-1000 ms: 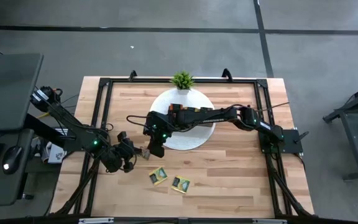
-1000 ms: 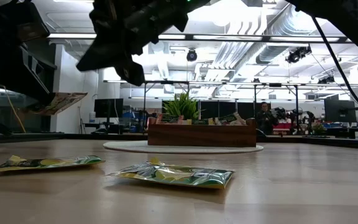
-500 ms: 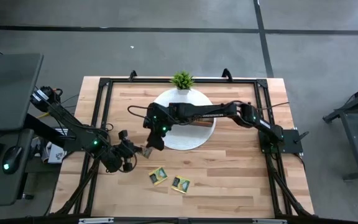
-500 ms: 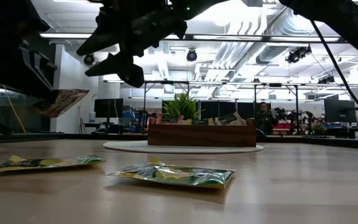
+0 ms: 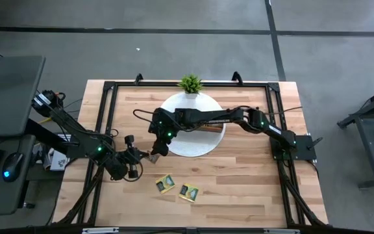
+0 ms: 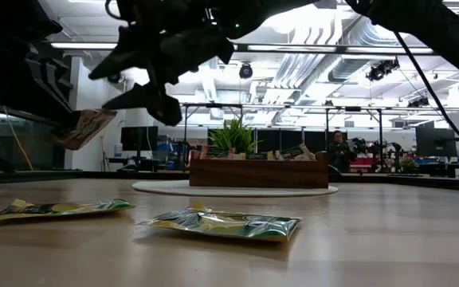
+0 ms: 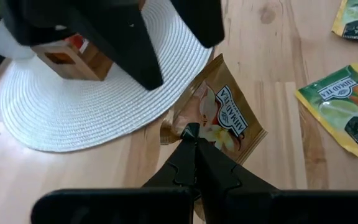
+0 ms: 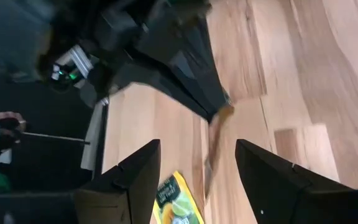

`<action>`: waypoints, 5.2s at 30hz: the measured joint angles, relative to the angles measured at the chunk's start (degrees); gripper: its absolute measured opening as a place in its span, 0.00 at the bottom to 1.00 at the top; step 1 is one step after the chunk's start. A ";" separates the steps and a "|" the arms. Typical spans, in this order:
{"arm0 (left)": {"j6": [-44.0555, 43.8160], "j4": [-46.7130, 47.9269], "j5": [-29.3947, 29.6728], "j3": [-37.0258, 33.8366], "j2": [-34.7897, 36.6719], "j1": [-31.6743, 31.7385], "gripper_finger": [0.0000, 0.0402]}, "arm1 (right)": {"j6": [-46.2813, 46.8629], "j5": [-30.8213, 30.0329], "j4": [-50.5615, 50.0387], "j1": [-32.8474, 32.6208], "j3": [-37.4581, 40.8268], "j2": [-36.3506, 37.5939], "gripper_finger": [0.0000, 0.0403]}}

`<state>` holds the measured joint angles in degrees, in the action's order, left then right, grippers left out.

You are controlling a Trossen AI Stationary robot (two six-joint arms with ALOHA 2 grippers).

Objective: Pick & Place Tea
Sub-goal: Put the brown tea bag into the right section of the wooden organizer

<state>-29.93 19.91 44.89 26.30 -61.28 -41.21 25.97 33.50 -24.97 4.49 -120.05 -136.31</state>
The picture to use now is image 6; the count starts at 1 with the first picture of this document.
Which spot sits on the background black robot arm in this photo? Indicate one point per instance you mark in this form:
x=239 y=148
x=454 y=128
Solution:
x=397 y=153

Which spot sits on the black aluminium table frame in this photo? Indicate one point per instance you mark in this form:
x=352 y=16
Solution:
x=54 y=175

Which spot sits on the black background workstation frame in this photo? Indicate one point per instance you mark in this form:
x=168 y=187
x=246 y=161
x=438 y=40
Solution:
x=353 y=108
x=213 y=105

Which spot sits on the person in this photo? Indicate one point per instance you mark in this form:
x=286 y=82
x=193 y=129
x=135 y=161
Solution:
x=339 y=153

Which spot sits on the black computer monitor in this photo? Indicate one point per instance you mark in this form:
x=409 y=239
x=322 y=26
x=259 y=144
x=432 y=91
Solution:
x=140 y=139

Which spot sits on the white bottle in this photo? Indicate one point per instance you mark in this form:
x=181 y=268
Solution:
x=118 y=150

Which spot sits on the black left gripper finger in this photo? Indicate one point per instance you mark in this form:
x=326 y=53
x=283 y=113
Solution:
x=56 y=95
x=2 y=83

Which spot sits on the silver ventilation duct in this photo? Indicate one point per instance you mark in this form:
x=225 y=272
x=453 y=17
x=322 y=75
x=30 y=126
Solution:
x=345 y=71

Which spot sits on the black partition panels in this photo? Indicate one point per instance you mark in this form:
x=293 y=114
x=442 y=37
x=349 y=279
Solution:
x=289 y=141

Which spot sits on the small background potted plant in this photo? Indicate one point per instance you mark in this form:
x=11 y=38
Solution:
x=409 y=164

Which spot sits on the small green potted plant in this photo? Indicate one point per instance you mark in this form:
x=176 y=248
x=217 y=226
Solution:
x=233 y=137

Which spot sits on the long ceiling light bar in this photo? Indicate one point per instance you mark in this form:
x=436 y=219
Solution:
x=86 y=45

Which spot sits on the black monitor on arm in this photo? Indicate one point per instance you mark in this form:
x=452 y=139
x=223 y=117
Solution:
x=436 y=141

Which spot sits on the black ceiling spotlight cluster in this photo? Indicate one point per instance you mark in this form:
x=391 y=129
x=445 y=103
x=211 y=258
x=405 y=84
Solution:
x=381 y=71

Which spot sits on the wooden three-compartment box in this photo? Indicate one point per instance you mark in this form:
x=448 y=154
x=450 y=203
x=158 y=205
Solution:
x=259 y=173

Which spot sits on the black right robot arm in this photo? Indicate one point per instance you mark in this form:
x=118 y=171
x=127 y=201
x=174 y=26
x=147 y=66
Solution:
x=444 y=32

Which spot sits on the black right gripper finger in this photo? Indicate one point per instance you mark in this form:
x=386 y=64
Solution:
x=154 y=103
x=173 y=52

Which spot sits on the white round placemat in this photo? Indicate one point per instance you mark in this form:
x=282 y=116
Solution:
x=162 y=188

